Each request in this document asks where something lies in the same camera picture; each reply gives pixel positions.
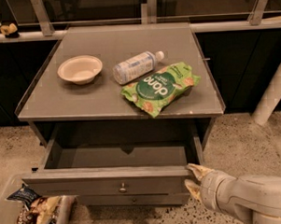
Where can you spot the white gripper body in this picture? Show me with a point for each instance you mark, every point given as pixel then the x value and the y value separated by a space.
pixel 214 187

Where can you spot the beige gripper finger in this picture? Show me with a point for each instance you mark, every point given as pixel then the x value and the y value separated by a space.
pixel 199 171
pixel 194 190

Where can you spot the grey top drawer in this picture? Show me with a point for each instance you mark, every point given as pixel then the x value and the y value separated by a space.
pixel 117 157

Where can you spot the grey drawer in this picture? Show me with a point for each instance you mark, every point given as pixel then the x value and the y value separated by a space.
pixel 128 200
pixel 117 157

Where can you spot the grey drawer cabinet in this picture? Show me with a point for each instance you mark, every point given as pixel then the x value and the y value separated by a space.
pixel 50 100

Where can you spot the grey bottom drawer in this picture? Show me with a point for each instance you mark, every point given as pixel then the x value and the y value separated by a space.
pixel 128 200

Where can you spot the green snack bag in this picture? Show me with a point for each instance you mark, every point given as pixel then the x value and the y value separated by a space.
pixel 151 94

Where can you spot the white diagonal pole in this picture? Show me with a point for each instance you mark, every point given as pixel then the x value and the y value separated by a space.
pixel 269 100

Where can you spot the clear plastic water bottle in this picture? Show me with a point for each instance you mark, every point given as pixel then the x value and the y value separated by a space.
pixel 136 66

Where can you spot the yellow snack bag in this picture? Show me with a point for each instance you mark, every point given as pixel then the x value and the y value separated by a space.
pixel 44 208

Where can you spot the white paper bowl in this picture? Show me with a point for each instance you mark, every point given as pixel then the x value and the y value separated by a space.
pixel 80 70

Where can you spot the dark blue snack bag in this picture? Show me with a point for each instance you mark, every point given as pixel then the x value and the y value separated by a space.
pixel 25 194

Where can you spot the brown snack bag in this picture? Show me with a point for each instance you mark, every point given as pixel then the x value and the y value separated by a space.
pixel 25 217

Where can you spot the clear plastic bin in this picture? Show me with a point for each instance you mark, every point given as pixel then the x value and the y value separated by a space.
pixel 9 210

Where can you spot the small yellow black object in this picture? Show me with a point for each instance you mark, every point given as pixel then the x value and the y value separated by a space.
pixel 9 30

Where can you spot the metal railing frame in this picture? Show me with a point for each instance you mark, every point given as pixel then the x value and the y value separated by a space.
pixel 39 20

